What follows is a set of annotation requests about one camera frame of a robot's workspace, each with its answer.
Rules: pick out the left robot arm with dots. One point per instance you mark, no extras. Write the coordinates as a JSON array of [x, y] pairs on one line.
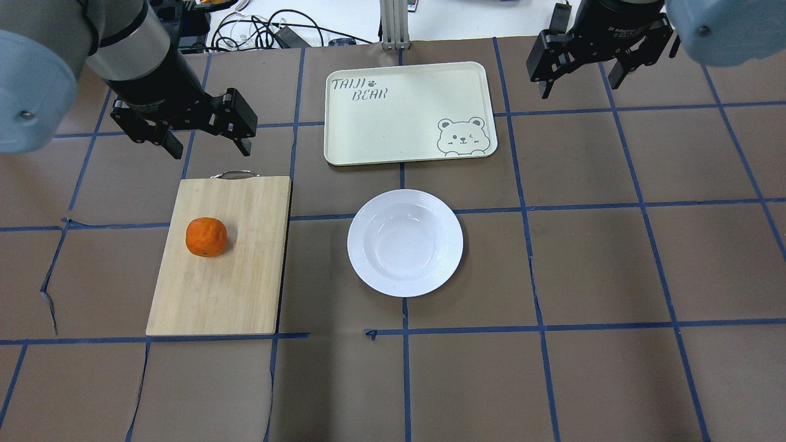
[[45, 45]]

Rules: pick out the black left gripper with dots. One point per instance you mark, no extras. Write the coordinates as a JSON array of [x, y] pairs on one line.
[[155, 83]]

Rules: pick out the bamboo cutting board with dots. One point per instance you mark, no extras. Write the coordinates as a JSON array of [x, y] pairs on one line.
[[238, 291]]

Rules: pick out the orange fruit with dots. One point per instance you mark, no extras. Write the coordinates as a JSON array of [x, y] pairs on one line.
[[206, 237]]

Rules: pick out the black power adapter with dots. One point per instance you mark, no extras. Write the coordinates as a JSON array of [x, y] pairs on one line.
[[288, 38]]

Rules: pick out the cream bear tray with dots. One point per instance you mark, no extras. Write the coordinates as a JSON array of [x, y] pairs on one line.
[[423, 112]]

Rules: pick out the white round plate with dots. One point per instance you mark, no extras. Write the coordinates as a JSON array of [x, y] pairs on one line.
[[405, 243]]

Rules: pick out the aluminium frame post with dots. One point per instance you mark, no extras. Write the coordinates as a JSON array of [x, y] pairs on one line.
[[395, 25]]

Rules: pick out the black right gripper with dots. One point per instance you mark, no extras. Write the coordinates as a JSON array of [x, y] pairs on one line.
[[620, 23]]

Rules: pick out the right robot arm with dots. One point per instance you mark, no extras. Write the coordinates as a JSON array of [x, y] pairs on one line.
[[712, 33]]

